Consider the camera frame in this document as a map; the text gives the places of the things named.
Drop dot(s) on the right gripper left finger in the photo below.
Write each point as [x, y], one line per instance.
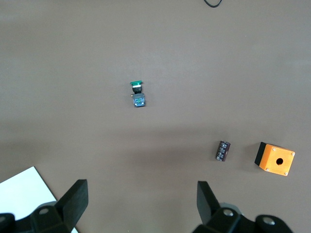
[73, 201]

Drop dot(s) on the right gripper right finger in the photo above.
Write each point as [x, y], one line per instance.
[206, 204]

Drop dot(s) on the green mushroom push button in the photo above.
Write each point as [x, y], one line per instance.
[139, 99]

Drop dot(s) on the white drawer cabinet shell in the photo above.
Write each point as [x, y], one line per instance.
[19, 189]

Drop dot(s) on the dark cylindrical capacitor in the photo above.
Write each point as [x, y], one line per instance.
[222, 151]

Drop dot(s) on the orange button enclosure box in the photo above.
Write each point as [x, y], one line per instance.
[277, 160]

